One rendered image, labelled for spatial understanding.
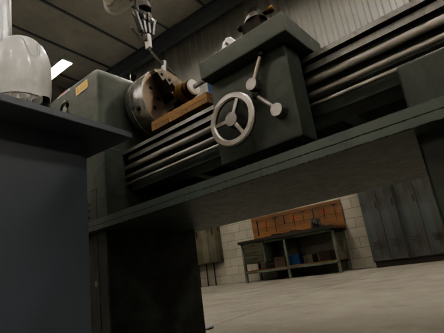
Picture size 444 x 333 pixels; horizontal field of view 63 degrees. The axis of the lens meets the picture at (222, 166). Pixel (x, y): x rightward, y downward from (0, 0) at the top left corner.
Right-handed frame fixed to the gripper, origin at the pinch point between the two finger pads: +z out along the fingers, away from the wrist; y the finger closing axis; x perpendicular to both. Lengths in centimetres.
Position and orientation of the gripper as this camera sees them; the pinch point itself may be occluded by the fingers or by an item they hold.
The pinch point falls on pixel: (148, 41)
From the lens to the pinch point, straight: 175.3
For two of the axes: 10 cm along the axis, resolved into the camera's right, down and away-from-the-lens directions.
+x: -7.5, 2.8, 6.0
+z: 1.8, 9.6, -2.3
